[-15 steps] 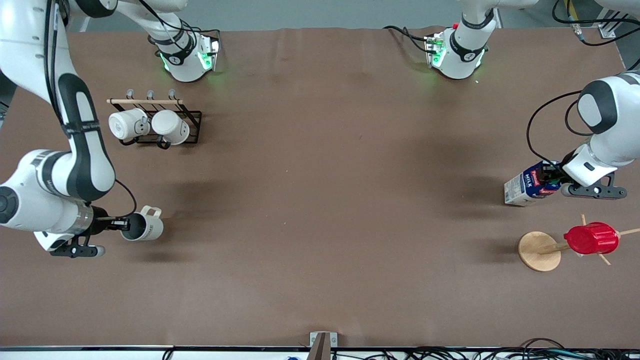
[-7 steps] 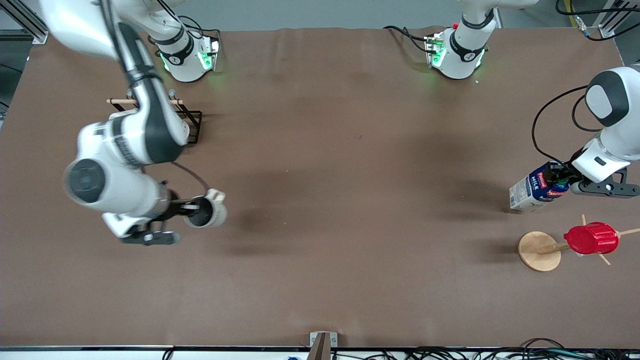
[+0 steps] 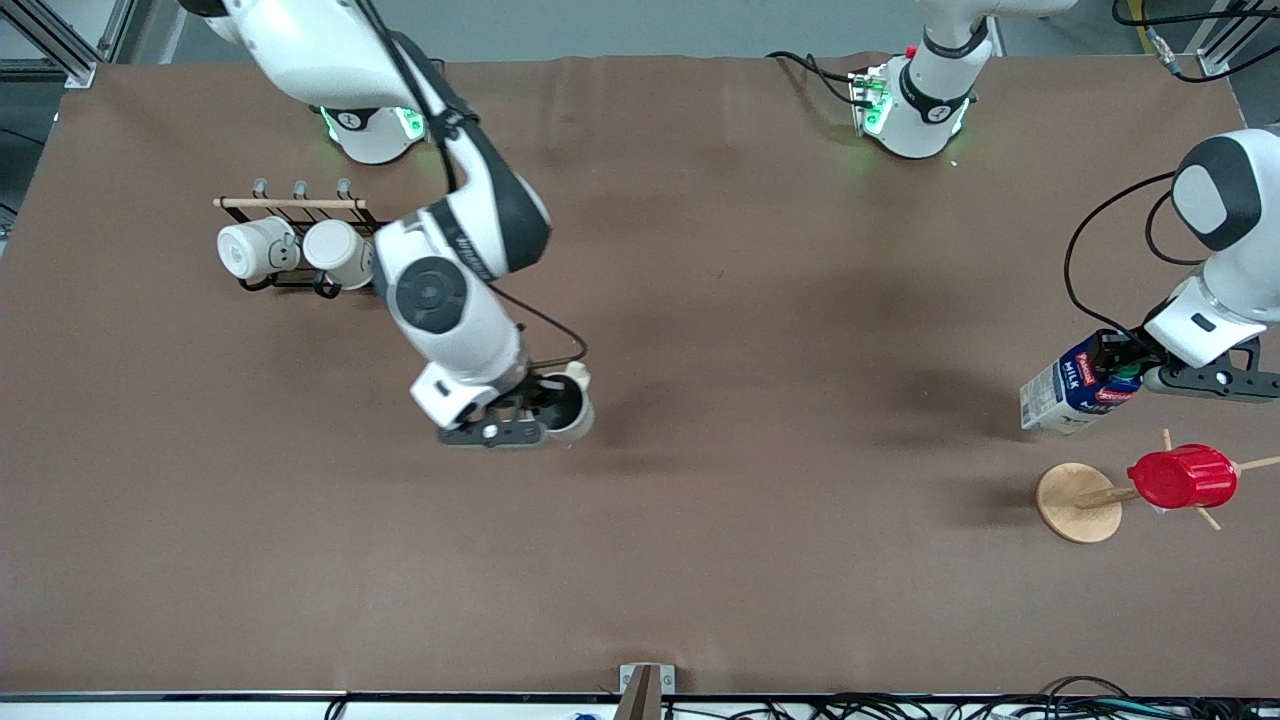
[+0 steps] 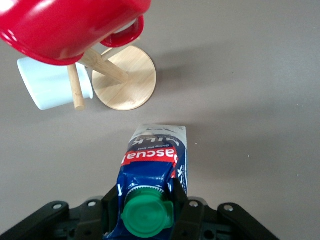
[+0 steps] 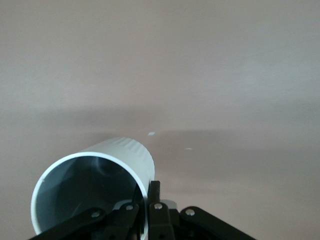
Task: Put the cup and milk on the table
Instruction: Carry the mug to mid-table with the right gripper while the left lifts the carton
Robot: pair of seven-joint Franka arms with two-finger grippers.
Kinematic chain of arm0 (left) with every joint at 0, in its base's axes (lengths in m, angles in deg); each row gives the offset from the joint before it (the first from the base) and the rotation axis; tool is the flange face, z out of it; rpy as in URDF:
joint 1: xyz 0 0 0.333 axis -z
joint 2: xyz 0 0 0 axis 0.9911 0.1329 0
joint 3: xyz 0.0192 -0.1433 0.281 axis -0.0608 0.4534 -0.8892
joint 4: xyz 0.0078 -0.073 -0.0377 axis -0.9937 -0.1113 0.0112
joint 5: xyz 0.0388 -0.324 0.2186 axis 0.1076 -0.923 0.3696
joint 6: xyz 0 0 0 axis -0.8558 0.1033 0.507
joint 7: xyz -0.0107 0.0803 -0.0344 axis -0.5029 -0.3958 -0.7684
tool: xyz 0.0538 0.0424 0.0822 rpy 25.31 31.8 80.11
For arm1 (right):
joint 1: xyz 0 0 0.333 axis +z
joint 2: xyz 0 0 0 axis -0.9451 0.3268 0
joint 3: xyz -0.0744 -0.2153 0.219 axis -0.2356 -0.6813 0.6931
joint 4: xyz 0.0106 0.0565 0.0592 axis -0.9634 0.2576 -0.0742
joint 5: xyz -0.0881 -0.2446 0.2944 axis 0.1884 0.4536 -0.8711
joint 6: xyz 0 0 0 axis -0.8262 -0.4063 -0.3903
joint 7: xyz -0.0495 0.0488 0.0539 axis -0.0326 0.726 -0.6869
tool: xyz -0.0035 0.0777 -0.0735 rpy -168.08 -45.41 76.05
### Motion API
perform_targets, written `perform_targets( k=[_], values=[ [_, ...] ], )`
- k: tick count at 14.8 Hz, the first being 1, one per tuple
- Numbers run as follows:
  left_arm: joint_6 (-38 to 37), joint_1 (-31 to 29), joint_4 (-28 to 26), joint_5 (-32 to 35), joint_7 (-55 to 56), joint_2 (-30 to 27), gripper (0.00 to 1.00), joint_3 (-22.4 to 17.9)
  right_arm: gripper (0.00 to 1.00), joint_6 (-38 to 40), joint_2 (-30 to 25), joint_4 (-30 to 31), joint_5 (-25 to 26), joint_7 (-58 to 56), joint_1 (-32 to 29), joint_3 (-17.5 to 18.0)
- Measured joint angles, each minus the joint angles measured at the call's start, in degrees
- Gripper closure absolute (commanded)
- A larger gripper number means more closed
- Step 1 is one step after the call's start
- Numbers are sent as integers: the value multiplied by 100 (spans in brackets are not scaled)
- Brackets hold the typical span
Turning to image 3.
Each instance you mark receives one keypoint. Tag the brown table cover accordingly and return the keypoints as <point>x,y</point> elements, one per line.
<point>640,550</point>

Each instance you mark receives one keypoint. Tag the plain white mug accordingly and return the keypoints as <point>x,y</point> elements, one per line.
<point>338,250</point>

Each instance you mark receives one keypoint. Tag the red plastic cup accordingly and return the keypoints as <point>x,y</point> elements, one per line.
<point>1185,478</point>

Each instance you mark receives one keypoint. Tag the blue white milk carton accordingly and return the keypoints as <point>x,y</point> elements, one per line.
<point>1050,395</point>

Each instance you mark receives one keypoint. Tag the metal clamp bracket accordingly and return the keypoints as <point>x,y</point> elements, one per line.
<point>628,680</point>

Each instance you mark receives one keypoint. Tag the brown camera post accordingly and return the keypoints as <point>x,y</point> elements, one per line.
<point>640,700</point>

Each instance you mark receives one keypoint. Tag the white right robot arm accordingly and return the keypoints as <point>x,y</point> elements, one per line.
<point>440,295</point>

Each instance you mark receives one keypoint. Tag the wooden mug tree stand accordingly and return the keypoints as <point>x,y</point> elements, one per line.
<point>1075,505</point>

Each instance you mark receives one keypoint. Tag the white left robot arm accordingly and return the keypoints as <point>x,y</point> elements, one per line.
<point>930,110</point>

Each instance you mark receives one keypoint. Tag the white mug with face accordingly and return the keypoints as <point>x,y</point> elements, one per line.
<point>245,250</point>

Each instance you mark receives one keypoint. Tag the aluminium frame profile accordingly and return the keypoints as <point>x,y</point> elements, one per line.
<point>78,72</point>
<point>1215,62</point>

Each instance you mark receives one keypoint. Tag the grey ceramic mug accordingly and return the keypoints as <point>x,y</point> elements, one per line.
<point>578,425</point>

